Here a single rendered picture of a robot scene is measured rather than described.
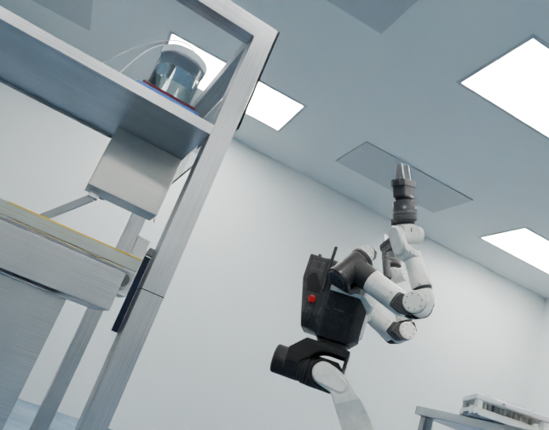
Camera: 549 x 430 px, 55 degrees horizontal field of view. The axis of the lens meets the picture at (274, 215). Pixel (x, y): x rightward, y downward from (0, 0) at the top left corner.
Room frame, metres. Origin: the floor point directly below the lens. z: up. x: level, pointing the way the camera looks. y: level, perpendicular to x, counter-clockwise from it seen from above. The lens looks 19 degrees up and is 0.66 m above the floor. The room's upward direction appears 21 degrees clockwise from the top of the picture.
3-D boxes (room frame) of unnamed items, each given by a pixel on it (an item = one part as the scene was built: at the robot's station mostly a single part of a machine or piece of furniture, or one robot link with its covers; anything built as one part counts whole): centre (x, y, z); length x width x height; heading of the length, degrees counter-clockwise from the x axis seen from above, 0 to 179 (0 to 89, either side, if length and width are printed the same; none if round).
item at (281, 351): (2.12, -0.34, 0.85); 0.28 x 0.13 x 0.18; 75
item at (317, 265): (2.11, -0.36, 1.11); 0.34 x 0.30 x 0.36; 165
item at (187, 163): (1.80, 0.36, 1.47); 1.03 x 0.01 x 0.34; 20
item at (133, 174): (1.56, 0.45, 1.14); 0.22 x 0.11 x 0.20; 110
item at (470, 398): (1.94, -1.03, 0.92); 0.25 x 0.24 x 0.02; 166
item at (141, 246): (2.32, 0.52, 0.97); 0.17 x 0.06 x 0.26; 20
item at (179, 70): (1.47, 0.44, 1.45); 0.15 x 0.15 x 0.19
